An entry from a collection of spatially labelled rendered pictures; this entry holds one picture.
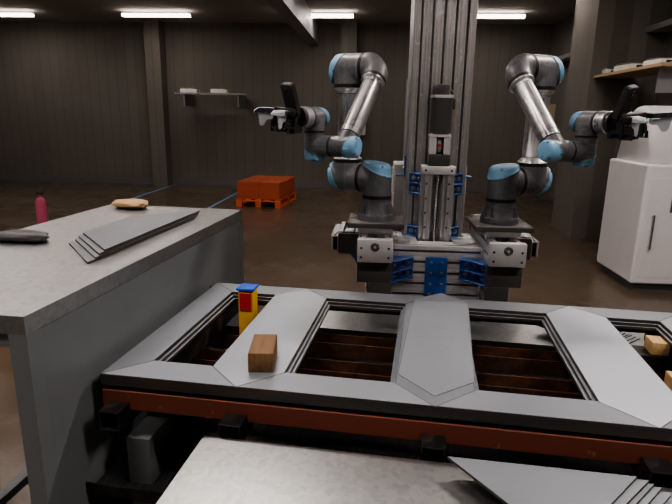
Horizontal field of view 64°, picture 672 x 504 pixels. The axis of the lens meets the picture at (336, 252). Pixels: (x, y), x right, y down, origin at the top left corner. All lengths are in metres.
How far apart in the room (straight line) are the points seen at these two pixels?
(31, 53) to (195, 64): 3.41
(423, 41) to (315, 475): 1.73
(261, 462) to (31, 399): 0.49
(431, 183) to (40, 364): 1.58
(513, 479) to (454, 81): 1.63
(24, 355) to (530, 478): 1.01
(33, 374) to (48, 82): 11.97
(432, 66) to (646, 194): 3.24
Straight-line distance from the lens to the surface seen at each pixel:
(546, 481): 1.16
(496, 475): 1.15
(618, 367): 1.56
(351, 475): 1.17
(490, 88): 11.44
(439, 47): 2.35
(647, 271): 5.41
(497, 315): 1.84
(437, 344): 1.52
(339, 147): 1.93
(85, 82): 12.72
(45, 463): 1.38
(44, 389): 1.32
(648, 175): 5.24
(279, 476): 1.16
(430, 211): 2.32
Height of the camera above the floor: 1.44
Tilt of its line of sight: 14 degrees down
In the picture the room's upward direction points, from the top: 1 degrees clockwise
